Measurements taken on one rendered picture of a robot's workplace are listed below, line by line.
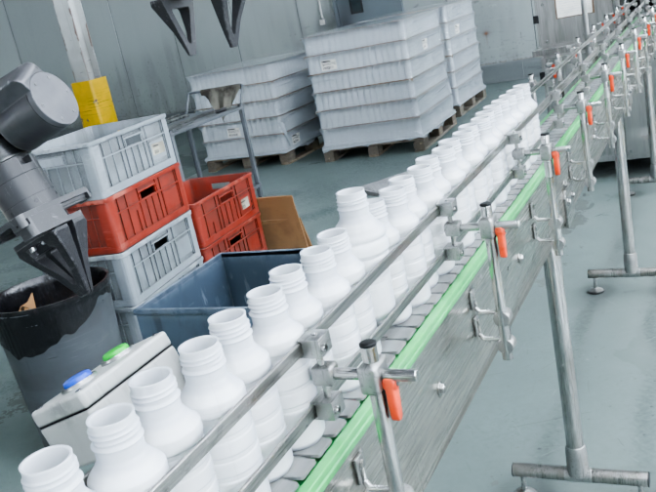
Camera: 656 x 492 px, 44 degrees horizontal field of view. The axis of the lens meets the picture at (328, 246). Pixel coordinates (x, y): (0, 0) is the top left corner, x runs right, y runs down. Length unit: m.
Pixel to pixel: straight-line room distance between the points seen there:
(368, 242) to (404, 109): 6.46
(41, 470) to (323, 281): 0.39
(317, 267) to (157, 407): 0.29
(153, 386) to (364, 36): 6.87
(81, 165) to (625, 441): 2.13
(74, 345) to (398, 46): 4.99
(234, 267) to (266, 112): 6.36
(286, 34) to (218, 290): 10.60
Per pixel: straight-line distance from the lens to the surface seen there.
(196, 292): 1.72
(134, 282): 3.29
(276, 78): 8.07
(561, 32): 5.42
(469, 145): 1.42
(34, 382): 3.09
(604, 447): 2.65
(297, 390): 0.81
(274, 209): 4.36
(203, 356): 0.70
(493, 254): 1.19
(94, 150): 3.18
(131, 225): 3.33
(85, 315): 2.98
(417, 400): 1.03
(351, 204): 0.98
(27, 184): 0.87
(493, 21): 11.19
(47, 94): 0.84
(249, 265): 1.77
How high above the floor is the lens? 1.42
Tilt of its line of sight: 16 degrees down
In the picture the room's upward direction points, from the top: 12 degrees counter-clockwise
